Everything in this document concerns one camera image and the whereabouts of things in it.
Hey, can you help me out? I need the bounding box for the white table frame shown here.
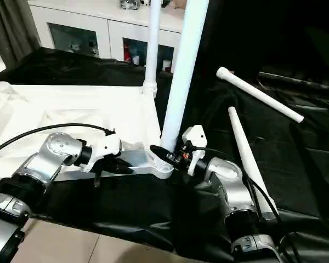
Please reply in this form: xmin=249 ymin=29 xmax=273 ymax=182
xmin=0 ymin=81 xmax=174 ymax=187

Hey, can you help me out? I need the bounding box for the white plastic table leg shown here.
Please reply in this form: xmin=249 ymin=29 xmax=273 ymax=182
xmin=141 ymin=0 xmax=162 ymax=97
xmin=215 ymin=67 xmax=305 ymax=123
xmin=152 ymin=0 xmax=209 ymax=179
xmin=227 ymin=106 xmax=280 ymax=221

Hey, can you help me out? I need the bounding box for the black work mat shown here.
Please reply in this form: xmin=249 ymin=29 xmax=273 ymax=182
xmin=0 ymin=46 xmax=329 ymax=263

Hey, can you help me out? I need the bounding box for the dark metal rod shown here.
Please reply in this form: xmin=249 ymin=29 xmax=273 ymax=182
xmin=258 ymin=71 xmax=329 ymax=92

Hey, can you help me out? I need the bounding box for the white glass-door cabinet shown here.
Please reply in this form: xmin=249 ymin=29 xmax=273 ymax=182
xmin=27 ymin=0 xmax=188 ymax=74

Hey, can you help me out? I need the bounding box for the small patterned ornament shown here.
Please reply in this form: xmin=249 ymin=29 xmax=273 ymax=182
xmin=120 ymin=0 xmax=141 ymax=9

